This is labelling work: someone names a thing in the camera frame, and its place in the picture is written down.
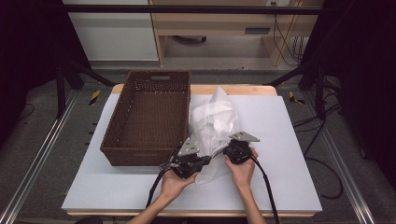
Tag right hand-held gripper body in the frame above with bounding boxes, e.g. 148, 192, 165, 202
222, 131, 261, 165

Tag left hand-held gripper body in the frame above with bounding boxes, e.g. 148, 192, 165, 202
160, 137, 202, 180

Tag white mesh laundry bag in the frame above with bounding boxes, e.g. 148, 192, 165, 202
188, 86, 242, 185

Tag brown wicker basket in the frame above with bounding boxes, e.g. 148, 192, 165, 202
99, 70, 191, 167

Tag person's right hand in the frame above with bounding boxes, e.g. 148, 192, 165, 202
224, 147, 260, 190

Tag person's left hand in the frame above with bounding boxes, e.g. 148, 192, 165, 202
160, 169, 199, 203

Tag wooden table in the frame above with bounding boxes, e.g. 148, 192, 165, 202
65, 83, 316, 218

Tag yellow black tape strip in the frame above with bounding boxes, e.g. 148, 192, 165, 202
89, 89, 102, 106
288, 91, 306, 105

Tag black metal stand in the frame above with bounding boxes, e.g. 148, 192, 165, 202
55, 59, 116, 119
264, 59, 328, 120

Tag light wooden desk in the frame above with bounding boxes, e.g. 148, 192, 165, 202
148, 0, 325, 67

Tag white cabinet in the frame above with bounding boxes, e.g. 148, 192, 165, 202
62, 0, 160, 63

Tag black curtain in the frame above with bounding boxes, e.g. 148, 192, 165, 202
300, 0, 396, 188
0, 0, 92, 141

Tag left hand-held gripper cable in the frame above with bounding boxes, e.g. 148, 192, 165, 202
145, 146, 185, 208

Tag hand-held gripper cable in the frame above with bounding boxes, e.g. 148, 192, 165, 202
145, 146, 185, 208
248, 153, 281, 224

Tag right hand-held gripper cable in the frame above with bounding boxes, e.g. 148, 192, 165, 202
248, 153, 281, 224

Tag black floor cables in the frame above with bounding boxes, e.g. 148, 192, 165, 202
292, 102, 345, 200

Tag aluminium floor rail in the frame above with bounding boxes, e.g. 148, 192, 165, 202
0, 90, 78, 224
303, 90, 377, 224

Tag black wall cables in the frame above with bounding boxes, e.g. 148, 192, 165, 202
272, 2, 307, 66

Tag black horizontal frame bar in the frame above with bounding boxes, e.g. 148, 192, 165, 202
62, 4, 323, 16

